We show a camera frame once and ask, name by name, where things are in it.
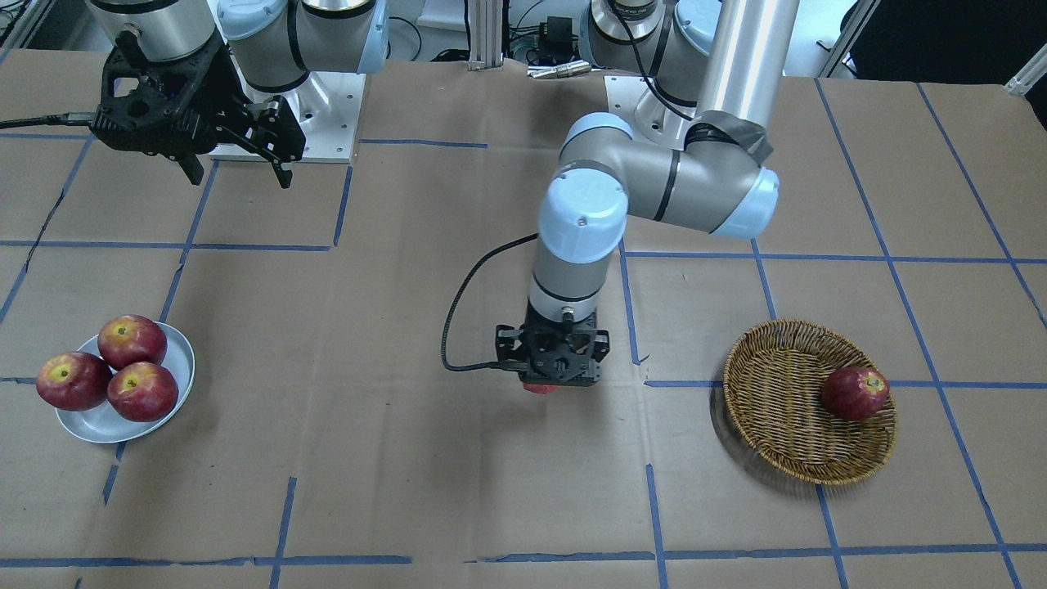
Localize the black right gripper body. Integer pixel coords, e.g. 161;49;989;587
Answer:
90;29;250;160

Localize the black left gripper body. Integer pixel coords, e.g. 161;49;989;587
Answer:
495;305;610;387

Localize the red yellow apple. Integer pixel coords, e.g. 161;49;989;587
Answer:
524;384;558;395

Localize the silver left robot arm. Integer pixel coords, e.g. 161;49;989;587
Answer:
317;1;795;387

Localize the red apple on plate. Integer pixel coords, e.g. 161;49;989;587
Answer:
36;352;113;411
97;314;168;371
107;362;178;422

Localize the woven wicker basket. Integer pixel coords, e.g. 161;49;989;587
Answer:
722;318;900;486

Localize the red apple in basket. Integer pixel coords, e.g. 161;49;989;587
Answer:
821;366;891;422

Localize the black power adapter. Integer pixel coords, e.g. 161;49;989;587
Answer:
537;16;578;65

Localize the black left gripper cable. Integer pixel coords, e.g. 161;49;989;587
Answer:
442;232;541;373

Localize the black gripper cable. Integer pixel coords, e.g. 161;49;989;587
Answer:
0;113;97;132
442;232;541;373

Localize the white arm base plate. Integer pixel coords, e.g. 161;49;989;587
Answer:
204;72;366;164
604;74;697;149

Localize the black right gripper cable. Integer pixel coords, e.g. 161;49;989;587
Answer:
0;113;97;132

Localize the aluminium frame post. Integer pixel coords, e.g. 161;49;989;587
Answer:
465;1;505;71

